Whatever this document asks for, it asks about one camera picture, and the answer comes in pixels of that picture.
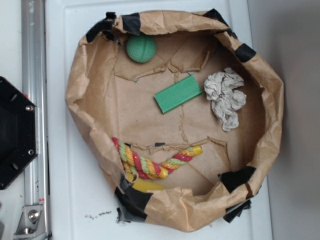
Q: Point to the green rectangular block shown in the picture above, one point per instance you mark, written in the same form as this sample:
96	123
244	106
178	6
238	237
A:
177	94

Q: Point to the brown paper bag bin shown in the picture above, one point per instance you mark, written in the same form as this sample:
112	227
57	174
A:
109	95

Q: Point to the yellow plastic piece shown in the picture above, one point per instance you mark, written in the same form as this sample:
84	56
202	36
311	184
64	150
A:
142	185

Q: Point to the crumpled white paper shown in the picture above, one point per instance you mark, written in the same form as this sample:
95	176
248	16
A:
226	99

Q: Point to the green rubber ball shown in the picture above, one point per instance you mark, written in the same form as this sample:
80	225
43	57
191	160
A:
141	48

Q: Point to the red yellow green rope toy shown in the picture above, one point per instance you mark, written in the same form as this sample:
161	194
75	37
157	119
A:
145	168

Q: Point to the aluminium extrusion rail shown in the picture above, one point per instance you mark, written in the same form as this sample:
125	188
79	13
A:
36	174

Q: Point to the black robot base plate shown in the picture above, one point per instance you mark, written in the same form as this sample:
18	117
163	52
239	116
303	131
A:
18	135

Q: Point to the metal corner bracket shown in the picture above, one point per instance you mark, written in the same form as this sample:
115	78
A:
31	220

